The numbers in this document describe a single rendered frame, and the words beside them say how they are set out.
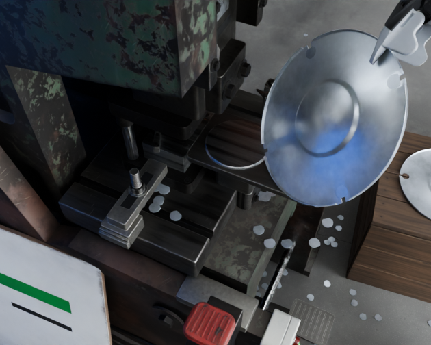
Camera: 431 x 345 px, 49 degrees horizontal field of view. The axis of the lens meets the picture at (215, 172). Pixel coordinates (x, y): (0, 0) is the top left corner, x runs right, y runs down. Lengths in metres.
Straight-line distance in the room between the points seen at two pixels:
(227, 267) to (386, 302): 0.86
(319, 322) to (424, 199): 0.46
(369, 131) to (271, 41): 1.78
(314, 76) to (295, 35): 1.71
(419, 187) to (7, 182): 1.09
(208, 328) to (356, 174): 0.32
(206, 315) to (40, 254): 0.47
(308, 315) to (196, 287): 0.58
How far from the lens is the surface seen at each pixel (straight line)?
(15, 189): 0.99
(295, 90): 0.86
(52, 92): 0.88
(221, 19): 0.76
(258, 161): 0.88
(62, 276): 1.11
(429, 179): 1.52
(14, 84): 0.81
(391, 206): 1.43
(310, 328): 1.41
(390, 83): 0.75
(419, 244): 1.45
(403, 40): 0.74
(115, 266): 0.96
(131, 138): 0.91
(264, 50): 2.43
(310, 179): 0.80
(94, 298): 1.11
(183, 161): 0.90
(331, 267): 1.68
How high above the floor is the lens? 1.46
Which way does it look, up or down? 51 degrees down
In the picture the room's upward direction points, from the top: straight up
